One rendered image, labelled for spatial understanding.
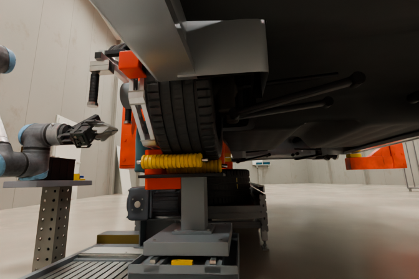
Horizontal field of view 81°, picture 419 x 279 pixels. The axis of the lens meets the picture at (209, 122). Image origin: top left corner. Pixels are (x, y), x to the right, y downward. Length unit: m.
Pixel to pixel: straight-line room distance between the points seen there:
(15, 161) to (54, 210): 0.55
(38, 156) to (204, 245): 0.70
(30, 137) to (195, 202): 0.69
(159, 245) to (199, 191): 0.26
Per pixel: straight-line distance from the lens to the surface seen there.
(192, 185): 1.08
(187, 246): 0.95
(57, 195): 1.56
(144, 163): 1.03
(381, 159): 3.93
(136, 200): 1.44
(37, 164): 1.14
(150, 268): 0.95
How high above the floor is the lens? 0.43
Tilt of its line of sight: 13 degrees up
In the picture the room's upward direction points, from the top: 2 degrees counter-clockwise
